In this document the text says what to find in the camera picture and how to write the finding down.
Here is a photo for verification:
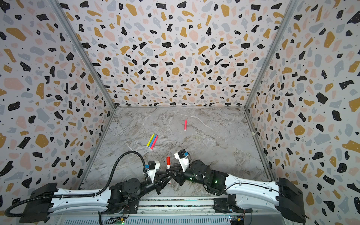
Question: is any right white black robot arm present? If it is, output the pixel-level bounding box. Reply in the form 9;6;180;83
167;160;307;224

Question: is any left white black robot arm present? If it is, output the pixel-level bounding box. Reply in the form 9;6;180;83
20;172;171;223

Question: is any blue green pen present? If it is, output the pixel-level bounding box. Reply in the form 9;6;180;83
147;134;157;148

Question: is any yellow highlighter pen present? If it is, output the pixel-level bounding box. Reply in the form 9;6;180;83
146;133;155;148

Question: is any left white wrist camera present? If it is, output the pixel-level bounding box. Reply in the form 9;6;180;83
145;160;160;182

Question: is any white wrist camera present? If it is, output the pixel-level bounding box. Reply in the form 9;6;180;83
145;160;160;182
174;149;190;172

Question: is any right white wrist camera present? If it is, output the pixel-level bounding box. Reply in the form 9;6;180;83
174;149;190;172

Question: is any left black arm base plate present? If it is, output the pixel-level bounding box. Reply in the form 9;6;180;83
101;198;140;215

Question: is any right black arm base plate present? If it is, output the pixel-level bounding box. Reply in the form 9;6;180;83
213;195;245;213

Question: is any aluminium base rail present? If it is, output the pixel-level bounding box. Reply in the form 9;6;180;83
53;196;293;225

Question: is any black corrugated cable hose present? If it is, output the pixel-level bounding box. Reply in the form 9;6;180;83
4;150;148;218

